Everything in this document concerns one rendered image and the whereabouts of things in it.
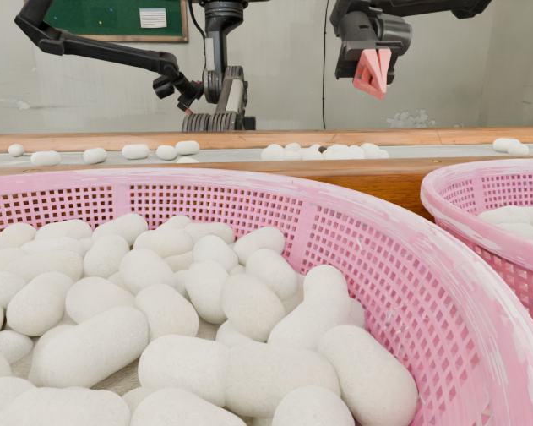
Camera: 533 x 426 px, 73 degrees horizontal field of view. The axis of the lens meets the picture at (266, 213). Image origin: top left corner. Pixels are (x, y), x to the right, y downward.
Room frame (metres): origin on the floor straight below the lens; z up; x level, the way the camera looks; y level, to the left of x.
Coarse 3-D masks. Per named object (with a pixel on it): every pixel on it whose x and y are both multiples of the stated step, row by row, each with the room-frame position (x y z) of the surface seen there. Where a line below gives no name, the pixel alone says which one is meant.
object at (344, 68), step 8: (352, 32) 0.68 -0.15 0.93; (360, 32) 0.67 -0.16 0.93; (368, 32) 0.67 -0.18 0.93; (344, 40) 0.70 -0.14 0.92; (352, 40) 0.67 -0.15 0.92; (360, 40) 0.66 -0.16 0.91; (368, 40) 0.65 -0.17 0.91; (376, 40) 0.66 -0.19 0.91; (344, 48) 0.63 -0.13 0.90; (392, 48) 0.64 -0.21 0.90; (400, 48) 0.64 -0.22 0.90; (392, 56) 0.66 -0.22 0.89; (344, 64) 0.66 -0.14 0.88; (352, 64) 0.66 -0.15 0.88; (392, 64) 0.67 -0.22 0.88; (336, 72) 0.66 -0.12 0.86; (344, 72) 0.66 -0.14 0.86; (352, 72) 0.66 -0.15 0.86
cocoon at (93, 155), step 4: (96, 148) 0.46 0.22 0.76; (100, 148) 0.47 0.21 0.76; (84, 152) 0.45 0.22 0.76; (88, 152) 0.45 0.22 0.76; (92, 152) 0.45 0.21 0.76; (96, 152) 0.45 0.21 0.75; (100, 152) 0.46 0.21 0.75; (104, 152) 0.46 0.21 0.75; (84, 156) 0.44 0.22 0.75; (88, 156) 0.44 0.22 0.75; (92, 156) 0.44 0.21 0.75; (96, 156) 0.45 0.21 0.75; (100, 156) 0.45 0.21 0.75; (104, 156) 0.46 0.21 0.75; (84, 160) 0.45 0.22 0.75; (88, 160) 0.44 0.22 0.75; (92, 160) 0.44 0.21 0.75; (96, 160) 0.45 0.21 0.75; (100, 160) 0.46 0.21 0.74; (104, 160) 0.46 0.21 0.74
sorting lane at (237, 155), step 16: (528, 144) 0.64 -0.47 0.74; (0, 160) 0.50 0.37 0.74; (16, 160) 0.50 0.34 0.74; (64, 160) 0.49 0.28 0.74; (80, 160) 0.49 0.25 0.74; (112, 160) 0.49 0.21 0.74; (128, 160) 0.49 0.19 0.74; (144, 160) 0.48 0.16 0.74; (160, 160) 0.48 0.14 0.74; (176, 160) 0.48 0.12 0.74; (208, 160) 0.48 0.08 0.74; (224, 160) 0.48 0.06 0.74; (240, 160) 0.48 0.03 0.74; (256, 160) 0.48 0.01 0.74
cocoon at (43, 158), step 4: (36, 152) 0.43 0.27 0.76; (40, 152) 0.43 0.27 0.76; (44, 152) 0.44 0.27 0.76; (48, 152) 0.44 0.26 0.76; (52, 152) 0.44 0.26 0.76; (56, 152) 0.44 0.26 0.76; (32, 156) 0.43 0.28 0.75; (36, 156) 0.43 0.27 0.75; (40, 156) 0.43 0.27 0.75; (44, 156) 0.43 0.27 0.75; (48, 156) 0.43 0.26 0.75; (52, 156) 0.44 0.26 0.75; (56, 156) 0.44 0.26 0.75; (60, 156) 0.45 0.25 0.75; (32, 160) 0.43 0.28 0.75; (36, 160) 0.43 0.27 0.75; (40, 160) 0.43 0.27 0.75; (44, 160) 0.43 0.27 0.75; (48, 160) 0.43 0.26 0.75; (52, 160) 0.44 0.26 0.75; (56, 160) 0.44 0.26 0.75; (60, 160) 0.45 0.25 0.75; (36, 164) 0.43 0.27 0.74; (40, 164) 0.43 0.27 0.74; (44, 164) 0.43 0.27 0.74; (48, 164) 0.43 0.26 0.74; (52, 164) 0.44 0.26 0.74; (56, 164) 0.44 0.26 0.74
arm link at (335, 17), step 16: (336, 0) 0.77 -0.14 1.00; (384, 0) 0.76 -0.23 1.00; (400, 0) 0.79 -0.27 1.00; (416, 0) 0.81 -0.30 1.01; (432, 0) 0.83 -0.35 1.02; (448, 0) 0.85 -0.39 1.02; (464, 0) 0.87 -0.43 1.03; (336, 16) 0.77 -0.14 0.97; (400, 16) 0.82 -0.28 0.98; (464, 16) 0.94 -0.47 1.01
